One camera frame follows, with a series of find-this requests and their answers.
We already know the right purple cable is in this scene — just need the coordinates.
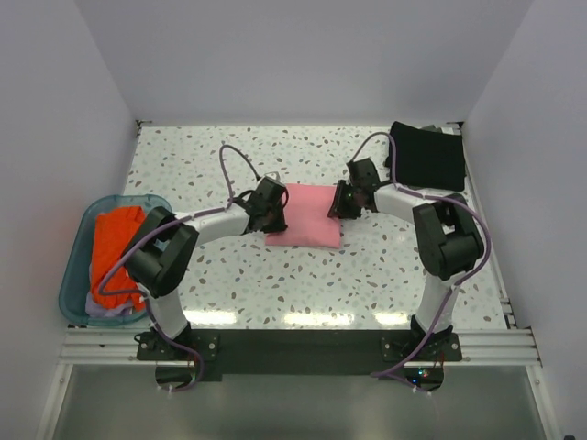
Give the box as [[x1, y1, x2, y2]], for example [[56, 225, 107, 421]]
[[346, 132, 493, 381]]

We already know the aluminium frame rail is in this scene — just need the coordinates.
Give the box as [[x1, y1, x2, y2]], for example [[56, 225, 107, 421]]
[[61, 299, 540, 366]]

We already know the purple cable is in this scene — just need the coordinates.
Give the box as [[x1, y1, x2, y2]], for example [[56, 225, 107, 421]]
[[98, 145, 267, 393], [346, 132, 493, 381]]

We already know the folded black t-shirt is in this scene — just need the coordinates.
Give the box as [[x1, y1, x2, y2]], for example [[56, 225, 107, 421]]
[[390, 122, 466, 192]]

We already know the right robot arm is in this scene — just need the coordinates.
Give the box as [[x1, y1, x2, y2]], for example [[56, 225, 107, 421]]
[[328, 159, 485, 360]]

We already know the pink t-shirt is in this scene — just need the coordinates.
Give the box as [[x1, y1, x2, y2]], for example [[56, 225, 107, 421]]
[[265, 183, 341, 249]]

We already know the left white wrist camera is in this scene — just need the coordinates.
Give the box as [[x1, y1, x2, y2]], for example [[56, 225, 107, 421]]
[[263, 171, 281, 182]]

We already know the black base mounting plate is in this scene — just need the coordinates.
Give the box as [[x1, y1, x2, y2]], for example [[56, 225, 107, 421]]
[[137, 327, 464, 391]]

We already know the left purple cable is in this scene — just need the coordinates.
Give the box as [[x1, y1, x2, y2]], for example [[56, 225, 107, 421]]
[[98, 145, 267, 393]]

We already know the orange t-shirt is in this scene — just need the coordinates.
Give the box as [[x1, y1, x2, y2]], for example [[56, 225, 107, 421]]
[[91, 205, 146, 311]]

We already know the teal plastic basket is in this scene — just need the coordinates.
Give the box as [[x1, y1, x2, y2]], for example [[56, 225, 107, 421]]
[[59, 194, 172, 327]]

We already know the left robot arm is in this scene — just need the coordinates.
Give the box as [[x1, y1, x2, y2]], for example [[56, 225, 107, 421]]
[[122, 177, 289, 359]]

